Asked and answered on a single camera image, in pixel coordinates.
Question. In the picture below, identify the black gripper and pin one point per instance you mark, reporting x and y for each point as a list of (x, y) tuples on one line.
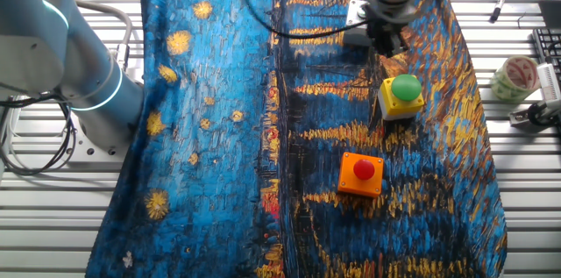
[(385, 30)]

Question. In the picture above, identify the white box small green button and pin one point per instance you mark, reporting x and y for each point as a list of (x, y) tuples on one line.
[(355, 15)]

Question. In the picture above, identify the yellow box green mushroom button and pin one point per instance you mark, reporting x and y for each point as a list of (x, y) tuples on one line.
[(403, 94)]

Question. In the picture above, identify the orange box red button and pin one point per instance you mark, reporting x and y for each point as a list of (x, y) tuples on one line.
[(361, 177)]

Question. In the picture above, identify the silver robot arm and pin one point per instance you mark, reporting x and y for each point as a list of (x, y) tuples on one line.
[(87, 72)]

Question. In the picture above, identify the clear packing tape roll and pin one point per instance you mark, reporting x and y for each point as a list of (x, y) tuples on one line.
[(517, 78)]

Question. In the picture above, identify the small black hex key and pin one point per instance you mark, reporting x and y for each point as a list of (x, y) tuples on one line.
[(520, 18)]

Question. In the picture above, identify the white clamp tool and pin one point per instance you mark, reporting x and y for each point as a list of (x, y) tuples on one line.
[(526, 118)]

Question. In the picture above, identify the black keyboard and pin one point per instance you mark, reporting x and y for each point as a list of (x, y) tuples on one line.
[(548, 45)]

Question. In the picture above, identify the black box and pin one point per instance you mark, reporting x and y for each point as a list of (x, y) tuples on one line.
[(550, 14)]

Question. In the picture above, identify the starry night painting tablecloth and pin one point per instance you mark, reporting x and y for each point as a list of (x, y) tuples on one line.
[(210, 137)]

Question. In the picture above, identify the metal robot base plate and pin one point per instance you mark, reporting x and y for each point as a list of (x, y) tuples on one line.
[(94, 153)]

